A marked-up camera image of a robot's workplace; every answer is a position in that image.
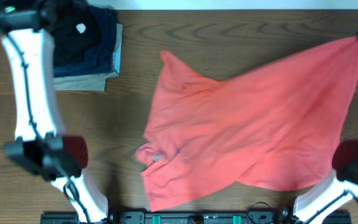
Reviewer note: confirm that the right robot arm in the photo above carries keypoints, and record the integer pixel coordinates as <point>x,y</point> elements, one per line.
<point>346,174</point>

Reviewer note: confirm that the light blue folded garment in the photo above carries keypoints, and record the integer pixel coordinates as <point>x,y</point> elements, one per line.
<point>116,59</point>

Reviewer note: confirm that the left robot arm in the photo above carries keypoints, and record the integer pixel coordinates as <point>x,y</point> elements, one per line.
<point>41,145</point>

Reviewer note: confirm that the navy folded garment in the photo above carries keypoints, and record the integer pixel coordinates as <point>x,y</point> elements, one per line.
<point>98,58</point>

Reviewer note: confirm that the black folded garment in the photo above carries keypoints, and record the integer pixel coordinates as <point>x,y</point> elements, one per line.
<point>74,35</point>

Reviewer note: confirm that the red printed t-shirt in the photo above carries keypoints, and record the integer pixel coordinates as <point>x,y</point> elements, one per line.
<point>274,127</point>

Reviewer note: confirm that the beige folded garment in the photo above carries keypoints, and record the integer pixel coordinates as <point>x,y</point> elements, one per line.
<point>94,82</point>

